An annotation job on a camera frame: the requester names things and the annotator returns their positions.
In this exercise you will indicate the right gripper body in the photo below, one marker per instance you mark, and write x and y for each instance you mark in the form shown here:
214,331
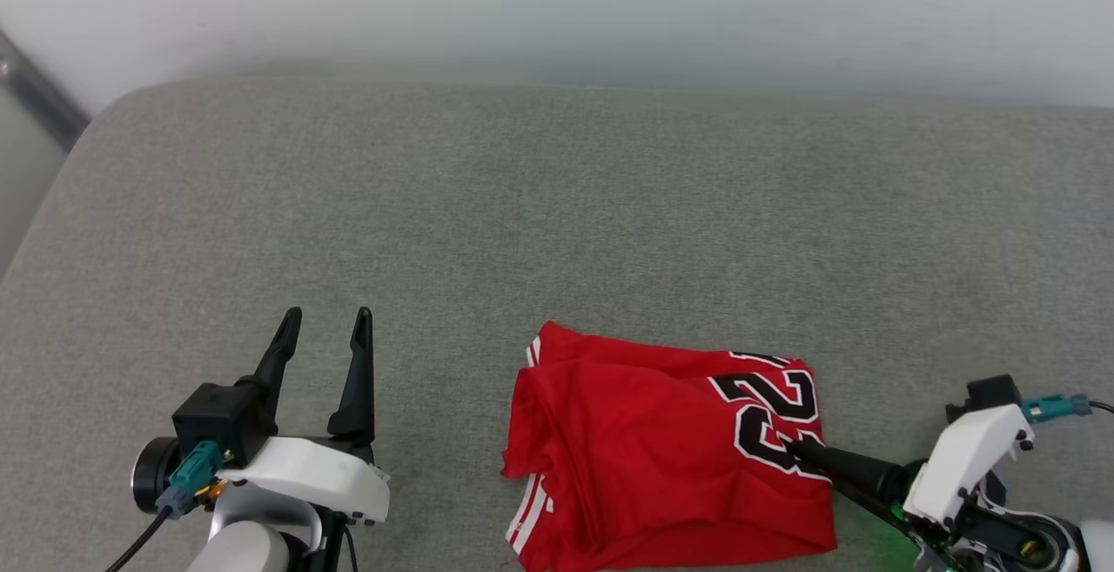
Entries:
1001,541

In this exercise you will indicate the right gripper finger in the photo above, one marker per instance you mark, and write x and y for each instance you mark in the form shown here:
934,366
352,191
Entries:
883,515
857,472

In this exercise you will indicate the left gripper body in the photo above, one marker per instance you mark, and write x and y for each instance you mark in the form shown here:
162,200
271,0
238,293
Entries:
155,476

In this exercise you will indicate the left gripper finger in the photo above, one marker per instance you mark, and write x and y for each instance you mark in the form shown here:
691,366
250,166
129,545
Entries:
278,354
357,389

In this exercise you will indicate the red basketball jersey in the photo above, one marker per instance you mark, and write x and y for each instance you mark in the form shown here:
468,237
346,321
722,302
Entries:
644,459

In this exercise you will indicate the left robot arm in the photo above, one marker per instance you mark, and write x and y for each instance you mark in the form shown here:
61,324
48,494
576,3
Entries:
235,550

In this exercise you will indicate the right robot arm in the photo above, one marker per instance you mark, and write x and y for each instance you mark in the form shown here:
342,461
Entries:
1098,548

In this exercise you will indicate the grey fabric sofa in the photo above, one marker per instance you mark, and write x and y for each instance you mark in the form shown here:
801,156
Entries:
557,224

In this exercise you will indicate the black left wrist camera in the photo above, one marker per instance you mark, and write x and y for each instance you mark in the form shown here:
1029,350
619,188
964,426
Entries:
222,420

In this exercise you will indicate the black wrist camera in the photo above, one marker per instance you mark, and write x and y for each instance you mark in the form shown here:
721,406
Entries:
988,393
222,420

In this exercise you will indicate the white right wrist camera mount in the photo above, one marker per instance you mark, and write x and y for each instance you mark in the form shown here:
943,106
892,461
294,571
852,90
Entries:
966,459

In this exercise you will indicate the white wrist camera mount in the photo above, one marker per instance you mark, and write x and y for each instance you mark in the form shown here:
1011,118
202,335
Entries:
309,476
966,459

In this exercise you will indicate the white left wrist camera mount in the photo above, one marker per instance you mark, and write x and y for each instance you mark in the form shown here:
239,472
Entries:
309,476

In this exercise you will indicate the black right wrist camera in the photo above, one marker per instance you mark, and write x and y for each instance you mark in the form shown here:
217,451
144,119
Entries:
988,393

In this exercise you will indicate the dark grey wall strip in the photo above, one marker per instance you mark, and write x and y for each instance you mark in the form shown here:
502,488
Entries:
39,89

